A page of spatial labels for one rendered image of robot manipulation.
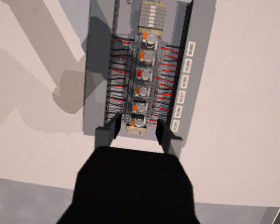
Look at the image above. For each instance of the grey relay with orange button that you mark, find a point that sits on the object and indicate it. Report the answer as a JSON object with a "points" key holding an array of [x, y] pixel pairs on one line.
{"points": [[137, 122], [146, 57], [149, 39], [141, 91], [139, 107]]}

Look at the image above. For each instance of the grey relay panel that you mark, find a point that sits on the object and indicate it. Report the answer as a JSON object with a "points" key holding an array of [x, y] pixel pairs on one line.
{"points": [[103, 96]]}

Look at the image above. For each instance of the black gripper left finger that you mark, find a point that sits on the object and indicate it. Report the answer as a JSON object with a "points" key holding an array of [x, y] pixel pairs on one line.
{"points": [[105, 135]]}

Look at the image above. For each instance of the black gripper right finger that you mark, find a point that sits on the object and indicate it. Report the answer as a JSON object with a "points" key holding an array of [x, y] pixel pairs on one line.
{"points": [[170, 143]]}

